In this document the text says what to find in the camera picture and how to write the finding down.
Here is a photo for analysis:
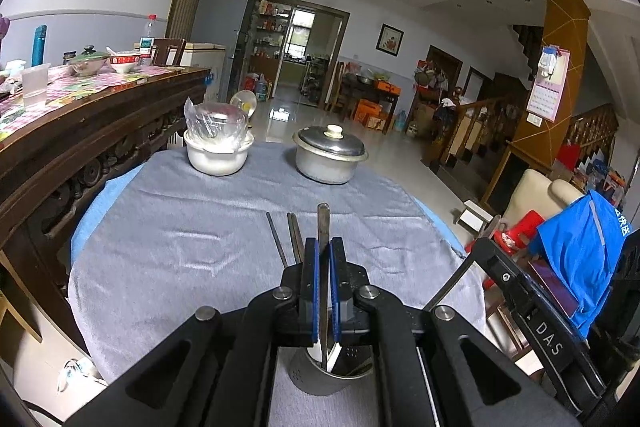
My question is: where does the blue table cover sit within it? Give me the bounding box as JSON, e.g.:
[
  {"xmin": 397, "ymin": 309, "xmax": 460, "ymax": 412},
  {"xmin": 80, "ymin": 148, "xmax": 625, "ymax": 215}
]
[{"xmin": 70, "ymin": 154, "xmax": 468, "ymax": 273}]

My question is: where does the grey table cloth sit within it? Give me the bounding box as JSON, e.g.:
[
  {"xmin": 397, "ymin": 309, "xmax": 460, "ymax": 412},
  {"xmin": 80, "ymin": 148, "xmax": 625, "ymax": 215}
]
[{"xmin": 67, "ymin": 139, "xmax": 486, "ymax": 427}]

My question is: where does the white table fan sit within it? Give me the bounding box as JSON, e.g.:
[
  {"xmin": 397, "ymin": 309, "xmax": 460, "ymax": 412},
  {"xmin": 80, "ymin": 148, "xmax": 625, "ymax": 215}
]
[{"xmin": 230, "ymin": 90, "xmax": 258, "ymax": 128}]

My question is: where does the pink wall calendar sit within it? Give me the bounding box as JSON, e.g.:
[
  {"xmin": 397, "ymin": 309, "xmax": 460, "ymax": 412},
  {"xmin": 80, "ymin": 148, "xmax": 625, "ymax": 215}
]
[{"xmin": 526, "ymin": 47, "xmax": 572, "ymax": 124}]

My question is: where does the metal utensil holder cup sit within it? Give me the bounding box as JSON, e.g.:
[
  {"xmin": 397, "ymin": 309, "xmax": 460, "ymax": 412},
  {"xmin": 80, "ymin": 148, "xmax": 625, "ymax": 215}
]
[{"xmin": 287, "ymin": 346, "xmax": 376, "ymax": 397}]

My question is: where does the white cardboard box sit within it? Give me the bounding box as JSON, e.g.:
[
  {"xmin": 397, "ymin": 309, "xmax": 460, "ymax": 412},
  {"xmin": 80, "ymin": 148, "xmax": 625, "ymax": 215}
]
[{"xmin": 180, "ymin": 42, "xmax": 227, "ymax": 105}]

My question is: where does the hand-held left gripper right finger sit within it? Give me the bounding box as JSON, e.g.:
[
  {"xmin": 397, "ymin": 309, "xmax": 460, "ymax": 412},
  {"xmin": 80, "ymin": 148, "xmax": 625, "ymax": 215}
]
[{"xmin": 328, "ymin": 237, "xmax": 581, "ymax": 427}]

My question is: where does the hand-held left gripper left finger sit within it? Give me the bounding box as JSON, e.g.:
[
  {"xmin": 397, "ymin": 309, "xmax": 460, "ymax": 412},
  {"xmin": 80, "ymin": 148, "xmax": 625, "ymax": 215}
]
[{"xmin": 65, "ymin": 237, "xmax": 321, "ymax": 427}]

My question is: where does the aluminium pot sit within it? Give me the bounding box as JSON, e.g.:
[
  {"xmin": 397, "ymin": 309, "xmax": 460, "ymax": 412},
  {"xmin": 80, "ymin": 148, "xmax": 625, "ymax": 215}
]
[{"xmin": 295, "ymin": 147, "xmax": 368, "ymax": 186}]

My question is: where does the cream chair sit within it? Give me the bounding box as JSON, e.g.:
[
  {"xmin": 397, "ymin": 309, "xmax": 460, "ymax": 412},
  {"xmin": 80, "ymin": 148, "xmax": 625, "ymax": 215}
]
[{"xmin": 500, "ymin": 169, "xmax": 586, "ymax": 228}]

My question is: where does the framed wall picture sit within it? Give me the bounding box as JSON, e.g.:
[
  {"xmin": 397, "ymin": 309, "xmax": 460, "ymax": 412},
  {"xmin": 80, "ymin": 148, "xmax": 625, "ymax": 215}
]
[{"xmin": 376, "ymin": 24, "xmax": 405, "ymax": 56}]

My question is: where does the blue jacket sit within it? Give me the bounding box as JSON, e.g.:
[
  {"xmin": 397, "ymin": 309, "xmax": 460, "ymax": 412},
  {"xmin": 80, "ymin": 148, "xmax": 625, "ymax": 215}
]
[{"xmin": 530, "ymin": 189, "xmax": 636, "ymax": 340}]

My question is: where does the red plastic stool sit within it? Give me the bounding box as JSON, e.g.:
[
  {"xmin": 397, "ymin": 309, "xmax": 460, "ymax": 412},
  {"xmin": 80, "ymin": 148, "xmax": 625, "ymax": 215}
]
[{"xmin": 465, "ymin": 209, "xmax": 546, "ymax": 258}]

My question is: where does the white and red bowl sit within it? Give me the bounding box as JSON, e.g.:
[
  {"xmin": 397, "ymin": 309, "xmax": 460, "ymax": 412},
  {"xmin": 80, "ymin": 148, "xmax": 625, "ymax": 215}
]
[{"xmin": 107, "ymin": 49, "xmax": 142, "ymax": 74}]

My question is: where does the white pot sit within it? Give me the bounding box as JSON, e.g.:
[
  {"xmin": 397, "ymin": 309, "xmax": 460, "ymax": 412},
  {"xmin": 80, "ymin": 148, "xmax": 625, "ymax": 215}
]
[{"xmin": 183, "ymin": 129, "xmax": 256, "ymax": 176}]

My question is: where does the translucent plastic container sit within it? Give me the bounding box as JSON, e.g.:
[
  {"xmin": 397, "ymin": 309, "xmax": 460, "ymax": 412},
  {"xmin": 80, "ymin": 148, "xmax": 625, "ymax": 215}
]
[{"xmin": 22, "ymin": 63, "xmax": 52, "ymax": 108}]

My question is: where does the blue thermos bottle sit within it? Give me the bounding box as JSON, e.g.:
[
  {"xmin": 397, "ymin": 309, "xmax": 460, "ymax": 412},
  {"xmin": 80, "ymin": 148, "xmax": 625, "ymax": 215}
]
[{"xmin": 32, "ymin": 25, "xmax": 48, "ymax": 68}]

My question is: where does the small white stool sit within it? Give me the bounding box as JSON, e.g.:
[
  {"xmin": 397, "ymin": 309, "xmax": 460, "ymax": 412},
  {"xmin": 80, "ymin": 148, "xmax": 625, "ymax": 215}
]
[{"xmin": 454, "ymin": 201, "xmax": 498, "ymax": 235}]

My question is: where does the dark metal chopstick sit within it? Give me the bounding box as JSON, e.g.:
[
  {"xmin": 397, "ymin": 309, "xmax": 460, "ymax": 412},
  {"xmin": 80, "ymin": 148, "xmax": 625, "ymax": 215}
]
[
  {"xmin": 265, "ymin": 212, "xmax": 289, "ymax": 269},
  {"xmin": 317, "ymin": 203, "xmax": 332, "ymax": 370},
  {"xmin": 286, "ymin": 213, "xmax": 305, "ymax": 264}
]

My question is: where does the orange cardboard box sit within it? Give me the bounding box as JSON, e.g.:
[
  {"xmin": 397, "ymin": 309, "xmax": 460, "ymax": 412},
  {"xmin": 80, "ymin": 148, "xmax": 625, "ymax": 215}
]
[{"xmin": 352, "ymin": 99, "xmax": 387, "ymax": 128}]

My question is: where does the wooden side table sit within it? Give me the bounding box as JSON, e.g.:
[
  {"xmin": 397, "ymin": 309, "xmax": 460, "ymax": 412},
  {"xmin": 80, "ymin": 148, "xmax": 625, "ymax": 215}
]
[{"xmin": 342, "ymin": 77, "xmax": 403, "ymax": 135}]

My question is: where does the wooden chair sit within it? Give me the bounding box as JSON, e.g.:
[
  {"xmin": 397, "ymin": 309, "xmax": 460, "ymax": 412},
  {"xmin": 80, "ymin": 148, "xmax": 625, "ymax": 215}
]
[{"xmin": 151, "ymin": 38, "xmax": 187, "ymax": 68}]

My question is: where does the wooden stair railing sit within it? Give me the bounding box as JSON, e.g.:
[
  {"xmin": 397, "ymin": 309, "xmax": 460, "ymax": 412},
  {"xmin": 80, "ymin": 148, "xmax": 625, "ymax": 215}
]
[{"xmin": 440, "ymin": 92, "xmax": 531, "ymax": 170}]

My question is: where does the grey refrigerator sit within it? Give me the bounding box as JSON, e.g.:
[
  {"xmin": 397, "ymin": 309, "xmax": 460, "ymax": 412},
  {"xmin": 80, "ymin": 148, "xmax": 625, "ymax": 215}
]
[{"xmin": 192, "ymin": 0, "xmax": 262, "ymax": 105}]

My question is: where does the aluminium pot lid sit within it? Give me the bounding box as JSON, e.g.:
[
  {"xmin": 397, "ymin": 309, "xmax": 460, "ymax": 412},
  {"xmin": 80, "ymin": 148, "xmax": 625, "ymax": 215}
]
[{"xmin": 292, "ymin": 123, "xmax": 369, "ymax": 160}]

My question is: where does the clear plastic bag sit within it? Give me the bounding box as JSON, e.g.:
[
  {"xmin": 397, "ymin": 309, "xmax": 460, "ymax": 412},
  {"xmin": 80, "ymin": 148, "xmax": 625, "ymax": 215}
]
[{"xmin": 183, "ymin": 97, "xmax": 251, "ymax": 152}]

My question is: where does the clear water bottle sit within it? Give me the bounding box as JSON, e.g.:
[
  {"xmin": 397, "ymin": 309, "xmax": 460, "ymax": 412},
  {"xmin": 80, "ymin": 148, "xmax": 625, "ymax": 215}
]
[{"xmin": 139, "ymin": 14, "xmax": 158, "ymax": 66}]

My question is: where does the carved wooden sideboard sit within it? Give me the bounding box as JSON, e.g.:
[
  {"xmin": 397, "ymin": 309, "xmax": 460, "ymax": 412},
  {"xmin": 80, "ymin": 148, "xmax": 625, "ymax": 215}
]
[{"xmin": 0, "ymin": 66, "xmax": 211, "ymax": 358}]

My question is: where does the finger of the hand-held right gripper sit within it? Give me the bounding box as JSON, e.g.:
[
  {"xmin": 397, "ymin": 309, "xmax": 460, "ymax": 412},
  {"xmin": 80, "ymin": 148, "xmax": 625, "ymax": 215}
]
[{"xmin": 424, "ymin": 216, "xmax": 503, "ymax": 312}]

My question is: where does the patterned pink tablecloth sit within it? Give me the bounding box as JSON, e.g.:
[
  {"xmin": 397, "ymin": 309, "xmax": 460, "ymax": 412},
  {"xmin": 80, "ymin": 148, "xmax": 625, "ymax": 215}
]
[{"xmin": 0, "ymin": 64, "xmax": 173, "ymax": 132}]

